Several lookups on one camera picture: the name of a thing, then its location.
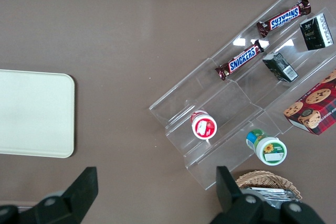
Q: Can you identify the aluminium foil container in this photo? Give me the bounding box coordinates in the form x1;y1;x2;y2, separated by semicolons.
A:
243;186;300;209

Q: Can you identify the light wicker basket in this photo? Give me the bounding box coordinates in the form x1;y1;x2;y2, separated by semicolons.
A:
234;170;302;202

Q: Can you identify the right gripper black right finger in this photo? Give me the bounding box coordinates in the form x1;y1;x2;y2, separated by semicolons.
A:
209;165;326;224

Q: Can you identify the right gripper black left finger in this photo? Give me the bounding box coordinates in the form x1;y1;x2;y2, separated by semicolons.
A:
0;166;99;224

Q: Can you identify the red plaid cookie box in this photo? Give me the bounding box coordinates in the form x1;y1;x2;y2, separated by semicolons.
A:
283;69;336;136

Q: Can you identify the green sunflower yogurt cup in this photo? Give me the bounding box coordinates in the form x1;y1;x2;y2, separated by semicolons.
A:
246;129;287;166

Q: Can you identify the dark green drink carton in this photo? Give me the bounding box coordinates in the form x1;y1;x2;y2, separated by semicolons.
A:
299;14;334;51
262;52;299;82

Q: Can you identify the cream plastic tray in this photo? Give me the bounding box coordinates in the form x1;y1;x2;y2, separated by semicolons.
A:
0;69;76;159

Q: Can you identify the red-lidded yogurt cup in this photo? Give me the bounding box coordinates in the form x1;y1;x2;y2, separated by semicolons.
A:
191;110;218;140

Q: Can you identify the clear acrylic tiered stand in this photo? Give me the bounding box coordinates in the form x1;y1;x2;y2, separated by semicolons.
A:
149;0;336;191

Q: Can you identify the Snickers chocolate bar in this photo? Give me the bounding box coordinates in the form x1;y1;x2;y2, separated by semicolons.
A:
256;0;312;38
215;39;265;81

